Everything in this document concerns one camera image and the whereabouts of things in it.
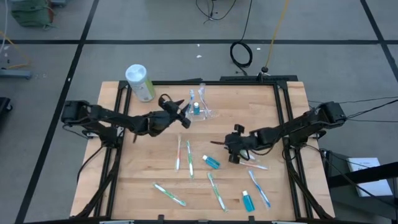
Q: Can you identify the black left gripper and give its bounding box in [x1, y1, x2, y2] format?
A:
[145, 99, 192, 138]

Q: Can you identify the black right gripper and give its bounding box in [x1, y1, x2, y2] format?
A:
[210, 131, 261, 165]

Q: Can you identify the blue toothbrush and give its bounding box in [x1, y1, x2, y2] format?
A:
[187, 89, 196, 116]
[248, 169, 272, 209]

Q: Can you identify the green toothbrush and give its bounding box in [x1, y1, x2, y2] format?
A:
[185, 139, 195, 180]
[151, 182, 187, 207]
[206, 172, 229, 213]

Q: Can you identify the clear plastic bag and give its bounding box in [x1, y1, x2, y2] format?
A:
[185, 83, 220, 122]

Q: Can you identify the white green wipes canister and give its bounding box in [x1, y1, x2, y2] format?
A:
[124, 63, 156, 103]

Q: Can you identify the black flat bar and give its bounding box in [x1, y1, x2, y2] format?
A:
[219, 74, 299, 83]

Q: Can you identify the black side stand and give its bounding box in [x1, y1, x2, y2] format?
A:
[322, 149, 398, 220]

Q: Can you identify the white booklet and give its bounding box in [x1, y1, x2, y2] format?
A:
[346, 157, 394, 198]

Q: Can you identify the grey metal bar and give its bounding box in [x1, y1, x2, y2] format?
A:
[0, 68, 32, 80]

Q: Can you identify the black floor object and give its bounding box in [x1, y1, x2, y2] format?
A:
[0, 96, 13, 121]

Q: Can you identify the green bag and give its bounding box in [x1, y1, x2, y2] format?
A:
[11, 0, 56, 29]

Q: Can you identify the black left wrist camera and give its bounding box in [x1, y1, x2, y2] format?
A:
[157, 93, 175, 110]

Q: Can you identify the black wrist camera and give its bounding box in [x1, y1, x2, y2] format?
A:
[233, 123, 246, 138]
[157, 93, 175, 110]

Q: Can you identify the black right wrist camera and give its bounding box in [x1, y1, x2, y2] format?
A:
[233, 123, 246, 138]

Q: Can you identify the black aluminium table frame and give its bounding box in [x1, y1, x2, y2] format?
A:
[70, 80, 336, 224]

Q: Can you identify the black coiled floor cable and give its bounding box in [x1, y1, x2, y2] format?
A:
[229, 0, 254, 69]

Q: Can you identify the yellow hanging cable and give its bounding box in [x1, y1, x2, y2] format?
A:
[263, 0, 290, 71]

